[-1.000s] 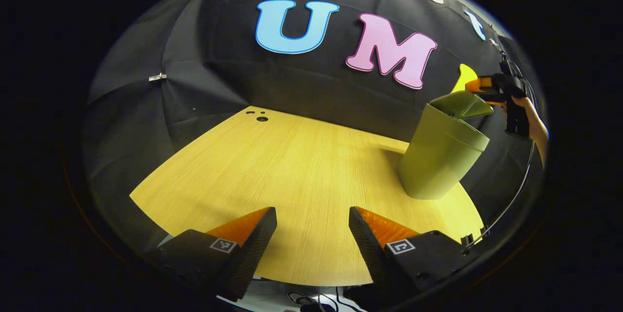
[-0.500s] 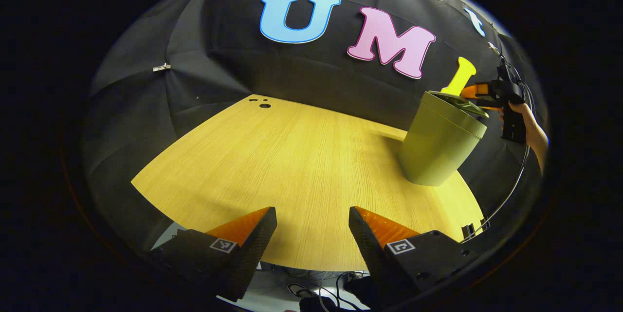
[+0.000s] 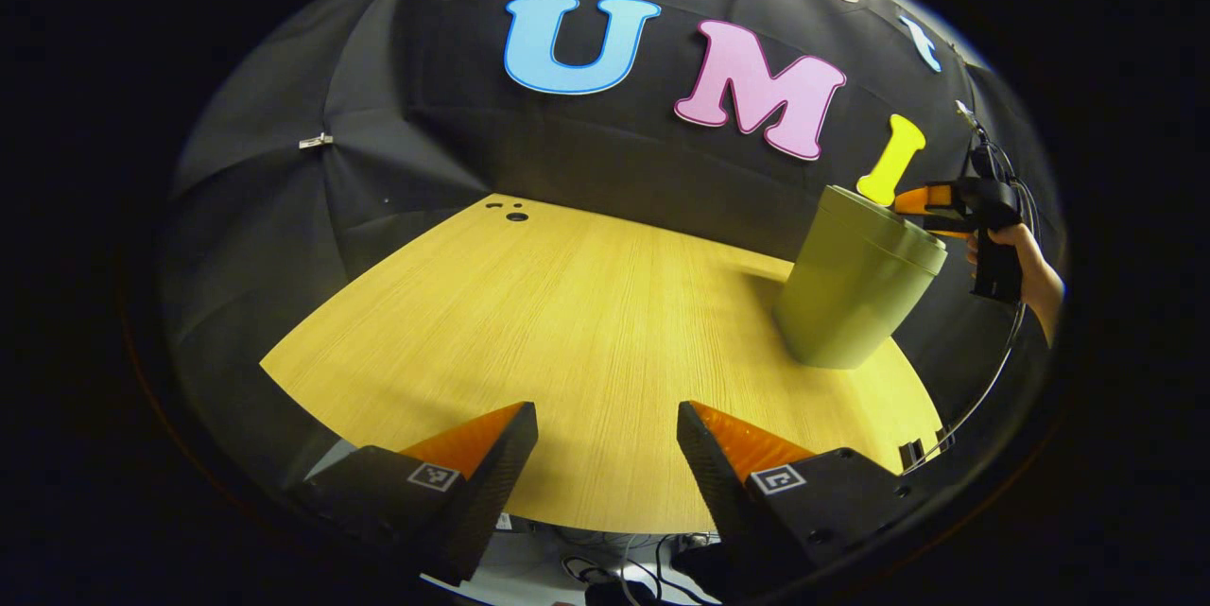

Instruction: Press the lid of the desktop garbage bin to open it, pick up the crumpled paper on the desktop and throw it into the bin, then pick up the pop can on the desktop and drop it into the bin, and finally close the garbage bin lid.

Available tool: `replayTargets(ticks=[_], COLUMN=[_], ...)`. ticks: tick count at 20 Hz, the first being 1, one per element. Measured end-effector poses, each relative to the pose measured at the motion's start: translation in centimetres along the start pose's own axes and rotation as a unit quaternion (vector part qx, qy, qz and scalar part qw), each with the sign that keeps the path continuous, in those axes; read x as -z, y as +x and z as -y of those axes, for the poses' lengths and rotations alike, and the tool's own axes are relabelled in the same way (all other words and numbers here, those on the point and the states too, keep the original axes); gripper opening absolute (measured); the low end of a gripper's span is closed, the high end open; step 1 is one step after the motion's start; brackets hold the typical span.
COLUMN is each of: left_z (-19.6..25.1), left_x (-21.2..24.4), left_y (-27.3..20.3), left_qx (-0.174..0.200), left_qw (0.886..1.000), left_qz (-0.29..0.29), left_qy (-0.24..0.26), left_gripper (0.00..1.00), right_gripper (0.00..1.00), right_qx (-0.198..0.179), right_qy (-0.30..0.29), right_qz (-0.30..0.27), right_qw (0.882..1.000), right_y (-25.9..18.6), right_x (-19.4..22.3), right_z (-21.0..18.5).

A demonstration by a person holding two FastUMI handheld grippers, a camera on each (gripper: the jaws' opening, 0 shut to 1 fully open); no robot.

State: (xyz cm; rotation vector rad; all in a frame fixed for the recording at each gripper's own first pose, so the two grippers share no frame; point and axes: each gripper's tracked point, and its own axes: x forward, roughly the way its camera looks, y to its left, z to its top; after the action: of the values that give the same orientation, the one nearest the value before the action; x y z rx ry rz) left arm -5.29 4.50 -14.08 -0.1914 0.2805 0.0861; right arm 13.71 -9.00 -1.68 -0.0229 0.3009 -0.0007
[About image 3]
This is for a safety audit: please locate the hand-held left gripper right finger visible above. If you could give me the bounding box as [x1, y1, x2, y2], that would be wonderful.
[677, 401, 932, 593]

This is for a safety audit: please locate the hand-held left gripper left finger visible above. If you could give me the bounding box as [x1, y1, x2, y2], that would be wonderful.
[288, 401, 538, 585]

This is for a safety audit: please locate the green desktop garbage bin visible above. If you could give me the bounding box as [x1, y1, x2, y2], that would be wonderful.
[773, 185, 948, 370]

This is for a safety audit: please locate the black backdrop cloth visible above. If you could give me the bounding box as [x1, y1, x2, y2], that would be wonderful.
[161, 0, 1069, 493]

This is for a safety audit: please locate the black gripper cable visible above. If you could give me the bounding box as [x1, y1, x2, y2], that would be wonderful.
[903, 138, 1041, 476]

